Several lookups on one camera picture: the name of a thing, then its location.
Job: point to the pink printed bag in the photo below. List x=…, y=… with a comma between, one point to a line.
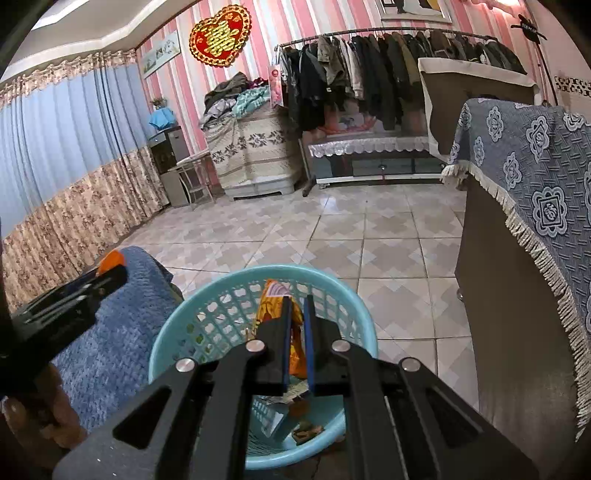
x=351, y=123

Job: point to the blue flower patterned fringed cloth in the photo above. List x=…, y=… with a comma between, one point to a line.
x=531, y=161

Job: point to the person's left hand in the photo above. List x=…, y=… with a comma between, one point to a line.
x=41, y=415

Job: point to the small potted plant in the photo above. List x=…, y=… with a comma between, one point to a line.
x=158, y=101

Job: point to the metal clothes rack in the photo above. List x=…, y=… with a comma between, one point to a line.
x=369, y=31

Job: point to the patterned cloth covered stack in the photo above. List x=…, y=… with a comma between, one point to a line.
x=254, y=147

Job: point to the dark low cabinet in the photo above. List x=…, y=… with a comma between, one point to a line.
x=369, y=168

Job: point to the blue and floral curtain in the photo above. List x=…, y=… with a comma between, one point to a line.
x=69, y=152

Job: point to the blue bottle cover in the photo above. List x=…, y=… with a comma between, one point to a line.
x=161, y=120

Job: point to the white lace cloth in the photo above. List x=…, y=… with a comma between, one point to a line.
x=369, y=145

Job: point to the small folding table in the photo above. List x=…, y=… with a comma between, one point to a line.
x=189, y=161

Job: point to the pile of clothes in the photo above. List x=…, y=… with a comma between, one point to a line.
x=231, y=92

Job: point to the black coat stand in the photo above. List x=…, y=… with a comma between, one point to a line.
x=528, y=23

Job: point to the brown panel with cream cover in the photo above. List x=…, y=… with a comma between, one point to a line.
x=471, y=106

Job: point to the framed wall poster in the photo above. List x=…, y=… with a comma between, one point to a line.
x=415, y=9

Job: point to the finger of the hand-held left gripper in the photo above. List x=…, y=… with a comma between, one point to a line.
x=111, y=281
x=85, y=274

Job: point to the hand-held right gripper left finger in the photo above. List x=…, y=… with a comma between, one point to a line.
x=272, y=355

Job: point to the teal plastic basket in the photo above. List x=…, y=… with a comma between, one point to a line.
x=217, y=304

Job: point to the grey water dispenser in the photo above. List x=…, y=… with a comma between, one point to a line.
x=168, y=157

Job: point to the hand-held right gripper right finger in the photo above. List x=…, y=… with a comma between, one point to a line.
x=323, y=355

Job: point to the wall calendar picture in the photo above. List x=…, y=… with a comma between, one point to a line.
x=159, y=53

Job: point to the brown paper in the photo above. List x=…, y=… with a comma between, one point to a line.
x=307, y=434

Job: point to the pink hanging bag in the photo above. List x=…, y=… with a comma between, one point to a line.
x=275, y=87

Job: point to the blue knitted blanket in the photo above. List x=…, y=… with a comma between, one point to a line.
x=120, y=350

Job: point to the orange snack bag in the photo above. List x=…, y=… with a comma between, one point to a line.
x=272, y=304

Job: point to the row of hanging clothes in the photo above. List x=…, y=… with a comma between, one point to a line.
x=369, y=69

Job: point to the red heart wall decoration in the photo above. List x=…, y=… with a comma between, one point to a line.
x=219, y=37

